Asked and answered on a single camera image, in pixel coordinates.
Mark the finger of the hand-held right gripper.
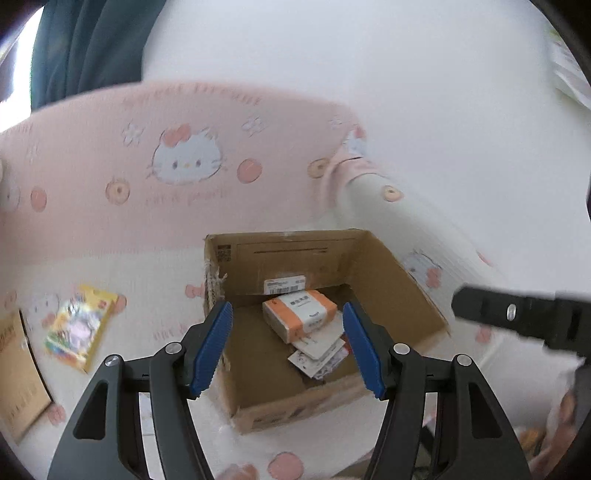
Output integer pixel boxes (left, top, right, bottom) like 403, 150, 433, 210
451, 285, 559, 341

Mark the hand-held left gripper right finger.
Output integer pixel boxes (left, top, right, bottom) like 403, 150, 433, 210
342, 302, 532, 480

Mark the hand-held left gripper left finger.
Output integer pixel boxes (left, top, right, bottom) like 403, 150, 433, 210
46, 300, 234, 480

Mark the cartoon printed card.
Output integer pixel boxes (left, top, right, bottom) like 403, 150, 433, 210
287, 346, 350, 382

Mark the white card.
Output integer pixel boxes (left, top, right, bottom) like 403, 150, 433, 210
291, 335, 347, 361

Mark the cardboard box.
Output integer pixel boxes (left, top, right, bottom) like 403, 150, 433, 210
203, 228, 451, 435

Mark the orange and white tissue pack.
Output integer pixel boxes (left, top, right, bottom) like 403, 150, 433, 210
262, 289, 340, 344

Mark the yellow printed packet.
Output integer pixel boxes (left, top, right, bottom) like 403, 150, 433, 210
44, 284, 119, 374

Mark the pink cartoon printed blanket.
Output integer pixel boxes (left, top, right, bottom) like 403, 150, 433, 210
0, 78, 591, 480

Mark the dark green curtain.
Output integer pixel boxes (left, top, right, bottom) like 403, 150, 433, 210
30, 0, 167, 112

